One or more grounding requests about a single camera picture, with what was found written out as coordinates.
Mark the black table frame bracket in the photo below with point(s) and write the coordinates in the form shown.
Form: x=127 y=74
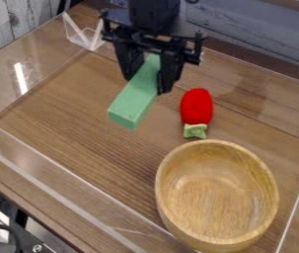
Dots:
x=16 y=240

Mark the red plush strawberry toy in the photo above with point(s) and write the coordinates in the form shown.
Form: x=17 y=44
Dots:
x=196 y=112

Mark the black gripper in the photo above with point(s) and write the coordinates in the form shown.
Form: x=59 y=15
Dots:
x=149 y=25

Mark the clear acrylic tray wall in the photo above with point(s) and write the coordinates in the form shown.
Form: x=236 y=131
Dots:
x=87 y=217

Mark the brown wooden bowl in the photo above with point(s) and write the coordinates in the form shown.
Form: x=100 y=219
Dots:
x=216 y=196

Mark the green rectangular block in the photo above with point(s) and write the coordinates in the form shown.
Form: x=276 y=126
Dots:
x=132 y=102

